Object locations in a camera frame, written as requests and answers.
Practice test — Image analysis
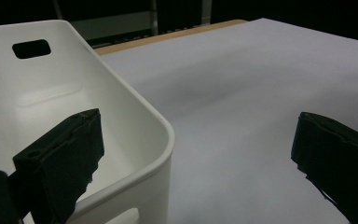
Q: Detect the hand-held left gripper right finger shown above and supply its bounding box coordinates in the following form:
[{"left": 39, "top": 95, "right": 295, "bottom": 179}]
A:
[{"left": 290, "top": 111, "right": 358, "bottom": 224}]

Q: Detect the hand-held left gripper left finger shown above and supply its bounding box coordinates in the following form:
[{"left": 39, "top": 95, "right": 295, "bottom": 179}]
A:
[{"left": 12, "top": 107, "right": 105, "bottom": 224}]

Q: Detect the white plastic bin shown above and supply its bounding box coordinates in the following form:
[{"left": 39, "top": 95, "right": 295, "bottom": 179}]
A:
[{"left": 0, "top": 19, "right": 175, "bottom": 224}]

